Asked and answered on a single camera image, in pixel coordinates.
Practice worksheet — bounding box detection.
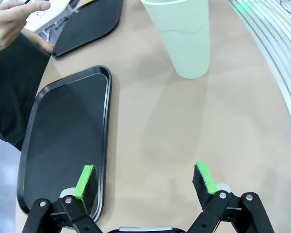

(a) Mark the pale green plastic cup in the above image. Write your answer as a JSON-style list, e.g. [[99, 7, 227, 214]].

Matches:
[[140, 0, 210, 80]]

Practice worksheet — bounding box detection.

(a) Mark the black plastic tray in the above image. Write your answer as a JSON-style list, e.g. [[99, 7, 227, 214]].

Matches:
[[16, 65, 112, 223], [50, 0, 124, 58]]

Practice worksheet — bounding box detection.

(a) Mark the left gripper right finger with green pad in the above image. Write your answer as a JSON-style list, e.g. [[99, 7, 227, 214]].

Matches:
[[188, 161, 275, 233]]

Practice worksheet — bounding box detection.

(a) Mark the person's torso black t-shirt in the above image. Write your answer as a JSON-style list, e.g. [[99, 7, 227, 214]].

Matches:
[[0, 31, 51, 152]]

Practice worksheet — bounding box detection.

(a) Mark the person's left hand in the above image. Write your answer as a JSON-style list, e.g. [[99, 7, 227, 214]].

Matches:
[[21, 28, 55, 54]]

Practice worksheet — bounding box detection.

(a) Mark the white table with speckled cup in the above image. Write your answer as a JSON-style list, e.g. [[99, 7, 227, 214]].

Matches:
[[25, 0, 72, 32]]

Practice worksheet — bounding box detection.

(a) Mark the person's right hand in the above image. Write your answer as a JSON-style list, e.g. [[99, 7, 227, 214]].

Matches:
[[0, 0, 51, 55]]

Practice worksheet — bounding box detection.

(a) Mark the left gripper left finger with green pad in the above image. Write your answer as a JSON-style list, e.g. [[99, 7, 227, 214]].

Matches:
[[23, 164, 105, 233]]

